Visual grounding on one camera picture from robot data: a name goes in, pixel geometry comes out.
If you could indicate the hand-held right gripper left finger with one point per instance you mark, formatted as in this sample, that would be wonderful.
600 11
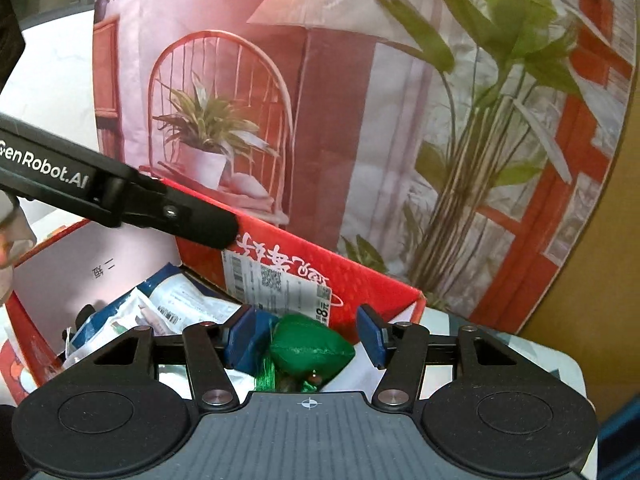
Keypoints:
250 335

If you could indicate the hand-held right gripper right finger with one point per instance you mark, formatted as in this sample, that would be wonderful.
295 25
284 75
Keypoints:
372 335

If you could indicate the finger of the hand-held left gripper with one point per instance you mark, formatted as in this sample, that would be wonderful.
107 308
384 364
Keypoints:
190 212

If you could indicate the red strawberry print box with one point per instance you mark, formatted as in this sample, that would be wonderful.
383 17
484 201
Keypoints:
370 290

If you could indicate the green plush toy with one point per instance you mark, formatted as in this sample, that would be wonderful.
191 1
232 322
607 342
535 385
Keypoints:
310 345

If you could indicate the person's left hand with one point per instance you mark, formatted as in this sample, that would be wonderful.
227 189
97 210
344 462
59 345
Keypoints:
12 240

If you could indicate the white blue packet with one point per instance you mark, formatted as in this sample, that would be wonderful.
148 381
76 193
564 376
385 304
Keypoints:
185 300

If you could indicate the dark blue object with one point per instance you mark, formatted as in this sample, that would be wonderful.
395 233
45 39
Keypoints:
622 445

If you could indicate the wall poster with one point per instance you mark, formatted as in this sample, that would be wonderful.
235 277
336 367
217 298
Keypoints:
350 110

